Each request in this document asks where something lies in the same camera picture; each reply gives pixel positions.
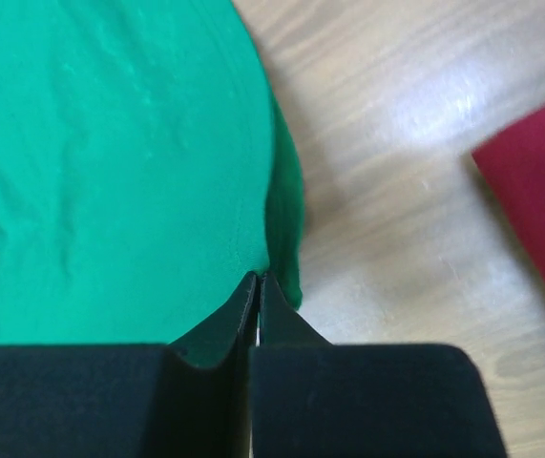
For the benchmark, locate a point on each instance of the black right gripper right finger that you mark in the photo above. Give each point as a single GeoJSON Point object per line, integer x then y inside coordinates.
{"type": "Point", "coordinates": [280, 324]}

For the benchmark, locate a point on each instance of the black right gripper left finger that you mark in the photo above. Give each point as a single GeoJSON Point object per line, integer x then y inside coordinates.
{"type": "Point", "coordinates": [210, 343]}

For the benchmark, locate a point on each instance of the green t-shirt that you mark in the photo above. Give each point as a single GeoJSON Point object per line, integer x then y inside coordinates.
{"type": "Point", "coordinates": [145, 168]}

